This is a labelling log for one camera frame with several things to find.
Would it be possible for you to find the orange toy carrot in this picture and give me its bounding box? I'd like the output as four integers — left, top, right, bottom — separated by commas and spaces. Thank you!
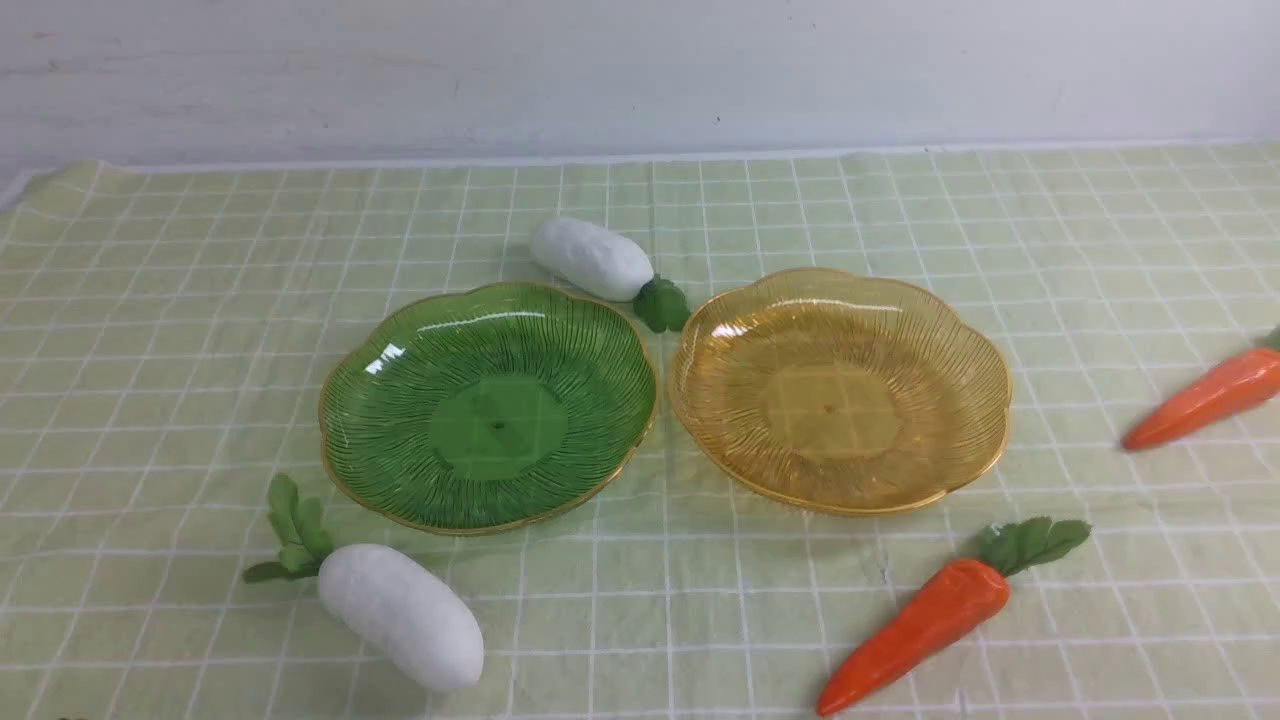
1120, 328, 1279, 452
815, 516, 1093, 717

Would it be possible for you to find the white toy radish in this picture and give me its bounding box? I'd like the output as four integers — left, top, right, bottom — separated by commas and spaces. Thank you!
242, 473, 485, 693
529, 217, 691, 334

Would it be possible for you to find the amber plastic plate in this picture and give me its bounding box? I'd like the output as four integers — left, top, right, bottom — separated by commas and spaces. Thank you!
666, 266, 1012, 518

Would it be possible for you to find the green plastic plate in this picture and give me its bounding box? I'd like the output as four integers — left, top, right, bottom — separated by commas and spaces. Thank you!
317, 282, 660, 536

